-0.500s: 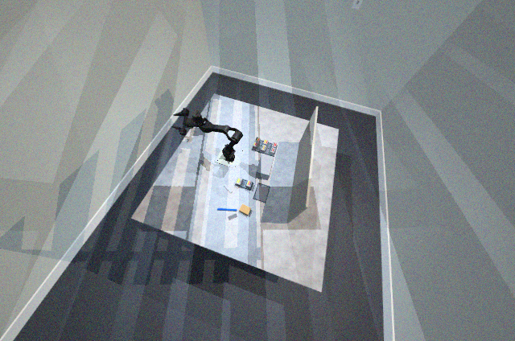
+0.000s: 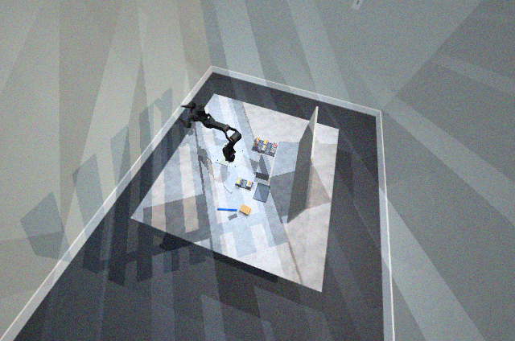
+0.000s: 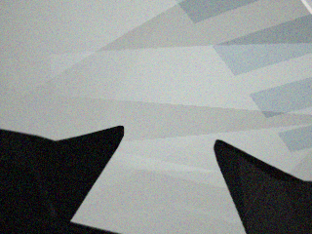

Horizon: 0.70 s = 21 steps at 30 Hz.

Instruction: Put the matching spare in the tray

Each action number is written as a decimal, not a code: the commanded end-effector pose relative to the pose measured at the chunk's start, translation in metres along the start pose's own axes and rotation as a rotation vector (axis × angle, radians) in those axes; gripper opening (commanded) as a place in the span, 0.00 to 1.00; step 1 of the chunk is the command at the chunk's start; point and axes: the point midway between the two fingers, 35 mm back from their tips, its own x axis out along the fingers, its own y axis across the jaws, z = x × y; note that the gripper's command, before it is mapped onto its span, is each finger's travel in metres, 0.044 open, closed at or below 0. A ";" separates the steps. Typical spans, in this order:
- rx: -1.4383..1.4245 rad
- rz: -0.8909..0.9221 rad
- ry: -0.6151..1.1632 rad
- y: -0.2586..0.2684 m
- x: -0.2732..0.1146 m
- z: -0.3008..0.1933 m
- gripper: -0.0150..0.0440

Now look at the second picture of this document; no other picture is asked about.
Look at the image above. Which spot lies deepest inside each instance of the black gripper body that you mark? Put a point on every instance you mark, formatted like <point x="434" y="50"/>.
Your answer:
<point x="192" y="115"/>

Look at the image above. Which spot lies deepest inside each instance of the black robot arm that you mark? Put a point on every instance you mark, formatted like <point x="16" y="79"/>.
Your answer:
<point x="228" y="150"/>

